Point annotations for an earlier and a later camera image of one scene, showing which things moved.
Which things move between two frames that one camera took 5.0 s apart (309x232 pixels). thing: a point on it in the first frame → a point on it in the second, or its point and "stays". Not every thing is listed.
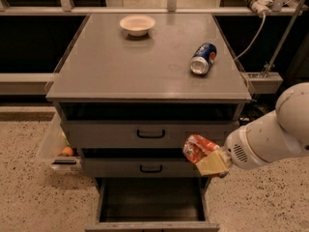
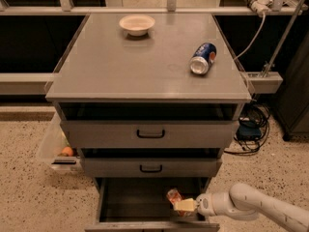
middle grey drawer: (139, 167) stays
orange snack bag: (195, 148) → (174, 196)
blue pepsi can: (203, 58) stays
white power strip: (259, 4) stays
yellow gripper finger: (217, 162) → (187, 204)
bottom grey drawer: (153, 204) stays
